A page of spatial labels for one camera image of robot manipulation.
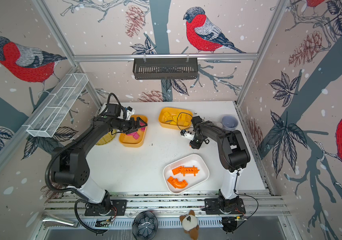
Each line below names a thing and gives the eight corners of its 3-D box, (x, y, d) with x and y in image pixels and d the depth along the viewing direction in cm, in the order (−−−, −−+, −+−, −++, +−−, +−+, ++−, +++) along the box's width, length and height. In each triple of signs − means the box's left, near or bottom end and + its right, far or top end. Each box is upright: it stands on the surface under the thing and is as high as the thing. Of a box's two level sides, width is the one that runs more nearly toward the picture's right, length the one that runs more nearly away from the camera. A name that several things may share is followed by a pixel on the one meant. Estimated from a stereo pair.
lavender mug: (219, 128, 108) (221, 122, 103) (221, 119, 114) (223, 113, 108) (234, 133, 106) (237, 127, 100) (235, 124, 111) (239, 117, 106)
